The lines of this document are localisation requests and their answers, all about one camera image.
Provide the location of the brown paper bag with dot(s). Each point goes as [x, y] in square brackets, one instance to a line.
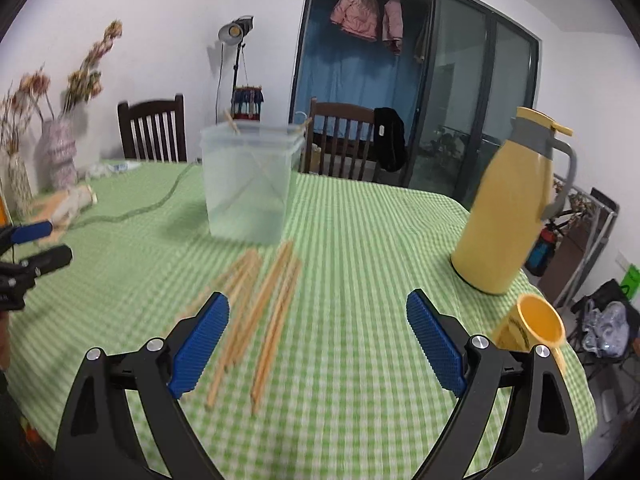
[312, 159]

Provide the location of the olive hanging garment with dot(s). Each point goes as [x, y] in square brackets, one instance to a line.
[422, 40]

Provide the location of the dark wooden chair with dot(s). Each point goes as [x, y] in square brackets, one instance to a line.
[150, 107]
[345, 110]

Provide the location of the short dried flower bunch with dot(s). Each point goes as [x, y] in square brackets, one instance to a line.
[27, 95]

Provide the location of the light bamboo chopstick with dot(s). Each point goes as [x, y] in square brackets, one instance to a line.
[302, 126]
[231, 122]

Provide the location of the black garment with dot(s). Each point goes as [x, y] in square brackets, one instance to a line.
[390, 135]

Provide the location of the yellow thermos jug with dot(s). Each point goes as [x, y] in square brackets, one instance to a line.
[500, 210]

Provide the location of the studio light on stand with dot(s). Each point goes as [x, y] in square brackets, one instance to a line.
[232, 30]

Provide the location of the pink patterned vase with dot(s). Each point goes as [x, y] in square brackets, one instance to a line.
[59, 155]

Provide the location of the blue bottle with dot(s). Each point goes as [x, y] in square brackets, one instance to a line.
[539, 256]

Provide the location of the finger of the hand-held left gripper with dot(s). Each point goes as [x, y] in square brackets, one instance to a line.
[47, 260]
[30, 231]

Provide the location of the white plastic bag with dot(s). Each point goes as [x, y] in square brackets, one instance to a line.
[112, 167]

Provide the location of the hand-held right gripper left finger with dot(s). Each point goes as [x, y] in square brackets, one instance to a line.
[200, 345]

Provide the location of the metal folding rack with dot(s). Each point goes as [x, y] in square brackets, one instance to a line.
[600, 240]

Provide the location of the wooden chopstick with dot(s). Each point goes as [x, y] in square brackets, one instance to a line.
[260, 305]

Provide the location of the clear plastic container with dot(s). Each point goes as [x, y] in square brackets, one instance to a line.
[250, 185]

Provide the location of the yellow cup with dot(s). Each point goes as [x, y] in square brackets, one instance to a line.
[535, 320]

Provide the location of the small pink jacket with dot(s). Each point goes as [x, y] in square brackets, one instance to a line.
[392, 22]

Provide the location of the black framed sliding glass door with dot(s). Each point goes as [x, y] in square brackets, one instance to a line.
[460, 85]

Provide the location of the clear glass vase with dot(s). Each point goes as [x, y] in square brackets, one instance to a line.
[19, 185]

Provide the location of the black bag with shoes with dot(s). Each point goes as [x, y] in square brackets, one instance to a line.
[607, 320]

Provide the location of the large pink jacket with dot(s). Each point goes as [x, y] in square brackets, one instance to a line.
[355, 10]

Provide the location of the red blue woven hanging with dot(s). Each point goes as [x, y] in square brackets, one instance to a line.
[247, 102]

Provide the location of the blue curtain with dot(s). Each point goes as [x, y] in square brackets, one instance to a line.
[340, 70]

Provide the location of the green checked tablecloth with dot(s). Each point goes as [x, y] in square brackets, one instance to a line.
[375, 260]

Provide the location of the beige cloth bundle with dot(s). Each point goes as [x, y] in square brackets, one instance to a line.
[70, 205]

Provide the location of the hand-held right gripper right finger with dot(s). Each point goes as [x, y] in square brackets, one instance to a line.
[435, 345]

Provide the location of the tall dried flower bunch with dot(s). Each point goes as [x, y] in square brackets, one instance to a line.
[92, 67]

